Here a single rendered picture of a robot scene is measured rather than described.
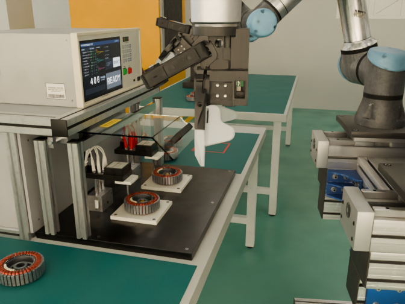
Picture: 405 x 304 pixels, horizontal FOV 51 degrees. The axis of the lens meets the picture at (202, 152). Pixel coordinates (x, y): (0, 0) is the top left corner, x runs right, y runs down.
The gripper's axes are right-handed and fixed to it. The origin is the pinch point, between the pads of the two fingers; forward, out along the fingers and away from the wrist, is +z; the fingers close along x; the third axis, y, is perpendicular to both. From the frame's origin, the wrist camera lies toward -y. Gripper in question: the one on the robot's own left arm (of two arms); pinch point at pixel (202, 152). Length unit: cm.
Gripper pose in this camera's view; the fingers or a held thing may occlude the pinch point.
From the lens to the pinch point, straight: 69.7
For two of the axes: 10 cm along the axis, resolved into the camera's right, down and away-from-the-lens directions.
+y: 9.9, 0.3, -1.0
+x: 1.0, -3.1, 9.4
